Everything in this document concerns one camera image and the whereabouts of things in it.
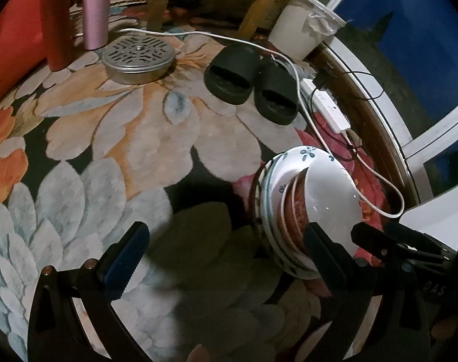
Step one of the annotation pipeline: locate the bear plate blue rim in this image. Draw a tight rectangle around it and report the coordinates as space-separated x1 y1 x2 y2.
259 145 351 280

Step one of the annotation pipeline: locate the white bowl front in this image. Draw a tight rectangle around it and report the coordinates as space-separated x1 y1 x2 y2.
267 147 362 271

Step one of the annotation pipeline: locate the left hand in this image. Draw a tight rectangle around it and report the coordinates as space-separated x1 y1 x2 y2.
186 344 210 362

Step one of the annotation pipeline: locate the white paper sheet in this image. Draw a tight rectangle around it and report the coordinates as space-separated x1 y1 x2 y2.
399 185 458 250

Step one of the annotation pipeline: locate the floral rug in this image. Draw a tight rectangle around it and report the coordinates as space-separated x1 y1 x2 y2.
0 6 403 362

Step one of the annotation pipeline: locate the white power strip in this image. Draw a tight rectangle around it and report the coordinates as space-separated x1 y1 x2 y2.
300 78 351 134

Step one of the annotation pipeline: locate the black slipper right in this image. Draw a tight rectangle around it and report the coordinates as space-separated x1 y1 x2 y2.
253 56 298 126

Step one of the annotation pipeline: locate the black slipper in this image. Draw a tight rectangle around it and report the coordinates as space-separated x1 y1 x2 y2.
253 56 298 126
204 43 261 106

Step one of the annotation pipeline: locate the round metal perforated tin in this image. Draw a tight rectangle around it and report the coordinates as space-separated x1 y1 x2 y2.
101 35 176 85

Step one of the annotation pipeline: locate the black slipper left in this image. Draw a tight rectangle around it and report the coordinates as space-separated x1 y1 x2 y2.
204 43 261 106

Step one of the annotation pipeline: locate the white plastic bucket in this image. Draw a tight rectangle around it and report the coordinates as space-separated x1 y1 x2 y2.
268 0 346 60

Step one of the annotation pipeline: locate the pink tumbler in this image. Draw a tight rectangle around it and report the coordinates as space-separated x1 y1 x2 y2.
83 0 110 51

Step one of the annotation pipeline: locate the dark red cylinder can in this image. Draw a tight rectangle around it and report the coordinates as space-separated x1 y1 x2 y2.
40 0 77 72

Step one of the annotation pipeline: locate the white cable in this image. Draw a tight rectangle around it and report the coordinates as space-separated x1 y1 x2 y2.
113 28 406 218

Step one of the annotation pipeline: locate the black cable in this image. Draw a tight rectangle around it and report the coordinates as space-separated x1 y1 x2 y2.
307 64 389 163

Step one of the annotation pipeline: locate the blue panel white frame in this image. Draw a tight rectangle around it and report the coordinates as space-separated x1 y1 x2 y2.
321 0 458 201

